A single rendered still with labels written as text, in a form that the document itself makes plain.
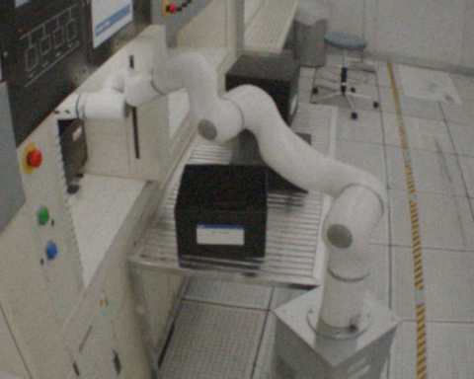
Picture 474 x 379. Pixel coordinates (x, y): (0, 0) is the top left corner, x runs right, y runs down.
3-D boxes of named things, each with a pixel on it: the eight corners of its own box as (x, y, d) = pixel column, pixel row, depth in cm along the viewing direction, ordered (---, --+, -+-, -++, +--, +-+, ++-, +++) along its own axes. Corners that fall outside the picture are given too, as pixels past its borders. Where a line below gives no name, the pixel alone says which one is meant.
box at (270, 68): (288, 134, 249) (289, 81, 235) (224, 125, 255) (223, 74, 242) (299, 108, 272) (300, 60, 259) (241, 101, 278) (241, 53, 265)
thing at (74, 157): (63, 204, 174) (49, 115, 157) (15, 197, 178) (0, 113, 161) (91, 167, 195) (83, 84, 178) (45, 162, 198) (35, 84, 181)
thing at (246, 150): (308, 194, 209) (310, 163, 202) (227, 188, 213) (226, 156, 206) (311, 155, 233) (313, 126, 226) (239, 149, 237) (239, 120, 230)
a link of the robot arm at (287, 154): (356, 252, 136) (378, 217, 147) (382, 221, 128) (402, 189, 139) (197, 124, 144) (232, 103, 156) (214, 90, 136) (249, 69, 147)
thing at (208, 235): (176, 256, 180) (172, 210, 170) (186, 205, 203) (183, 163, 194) (266, 259, 179) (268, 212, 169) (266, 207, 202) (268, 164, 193)
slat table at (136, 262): (297, 416, 208) (320, 284, 168) (155, 395, 218) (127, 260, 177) (326, 232, 316) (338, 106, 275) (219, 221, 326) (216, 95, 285)
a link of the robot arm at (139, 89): (163, 38, 151) (101, 74, 171) (148, 83, 144) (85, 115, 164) (186, 55, 157) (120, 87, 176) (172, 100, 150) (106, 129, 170)
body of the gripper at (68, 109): (78, 123, 165) (48, 122, 167) (92, 110, 174) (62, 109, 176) (76, 102, 161) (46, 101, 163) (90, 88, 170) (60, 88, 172)
